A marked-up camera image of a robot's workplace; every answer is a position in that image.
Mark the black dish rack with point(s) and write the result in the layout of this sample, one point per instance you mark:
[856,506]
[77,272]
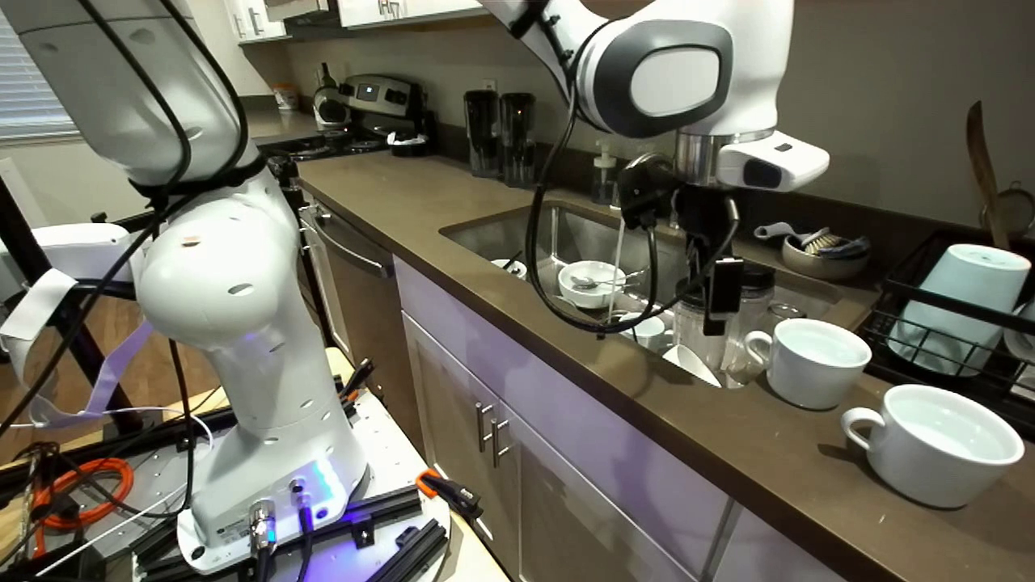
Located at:
[989,377]

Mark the white dish brush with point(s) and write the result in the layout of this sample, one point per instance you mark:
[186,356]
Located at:
[772,230]

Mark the white oval plate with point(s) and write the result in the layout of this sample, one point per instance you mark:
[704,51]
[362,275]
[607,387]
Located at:
[508,266]

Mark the wooden spatula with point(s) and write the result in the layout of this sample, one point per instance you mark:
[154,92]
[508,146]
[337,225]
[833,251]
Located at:
[978,151]

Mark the black silver coffee maker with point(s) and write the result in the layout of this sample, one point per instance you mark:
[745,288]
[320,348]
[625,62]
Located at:
[376,98]

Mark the beige brush holder bowl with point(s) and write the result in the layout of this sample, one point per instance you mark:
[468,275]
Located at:
[826,266]

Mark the black aluminium frame rails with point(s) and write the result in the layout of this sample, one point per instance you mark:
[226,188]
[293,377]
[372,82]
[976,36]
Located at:
[376,506]

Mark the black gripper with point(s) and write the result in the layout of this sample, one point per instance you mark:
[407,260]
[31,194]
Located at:
[713,221]

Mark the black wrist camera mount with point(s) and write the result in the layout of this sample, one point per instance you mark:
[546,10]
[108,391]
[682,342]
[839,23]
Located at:
[649,192]

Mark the pale blue plastic cup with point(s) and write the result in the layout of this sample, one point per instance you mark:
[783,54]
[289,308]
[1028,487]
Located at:
[971,275]

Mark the black tumbler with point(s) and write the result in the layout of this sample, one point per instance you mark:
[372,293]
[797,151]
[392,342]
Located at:
[518,141]
[481,135]

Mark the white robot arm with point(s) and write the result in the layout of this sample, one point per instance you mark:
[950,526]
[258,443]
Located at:
[259,323]

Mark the white ceramic mug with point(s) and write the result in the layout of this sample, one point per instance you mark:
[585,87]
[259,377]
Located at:
[809,377]
[925,464]

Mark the wide white bowl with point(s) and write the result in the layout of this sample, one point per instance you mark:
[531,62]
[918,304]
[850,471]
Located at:
[587,282]

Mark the blue sponge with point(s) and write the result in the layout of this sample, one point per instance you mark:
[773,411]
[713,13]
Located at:
[853,247]

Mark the grey counter base cabinets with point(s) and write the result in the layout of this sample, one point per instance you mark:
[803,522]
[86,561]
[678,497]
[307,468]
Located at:
[602,474]

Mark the white flat ribbon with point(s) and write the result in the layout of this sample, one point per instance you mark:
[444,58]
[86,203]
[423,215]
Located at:
[27,313]

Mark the soap dispenser white pump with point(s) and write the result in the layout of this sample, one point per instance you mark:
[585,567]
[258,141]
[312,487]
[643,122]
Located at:
[607,180]

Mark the white wall cabinets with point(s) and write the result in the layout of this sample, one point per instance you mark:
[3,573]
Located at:
[366,10]

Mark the stainless steel sink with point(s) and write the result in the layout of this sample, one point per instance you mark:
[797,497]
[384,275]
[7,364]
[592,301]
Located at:
[495,230]

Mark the white window blind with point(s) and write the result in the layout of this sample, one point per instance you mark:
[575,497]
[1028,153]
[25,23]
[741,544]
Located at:
[34,77]

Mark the steel dishwasher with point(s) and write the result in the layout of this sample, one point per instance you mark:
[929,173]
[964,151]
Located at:
[358,313]

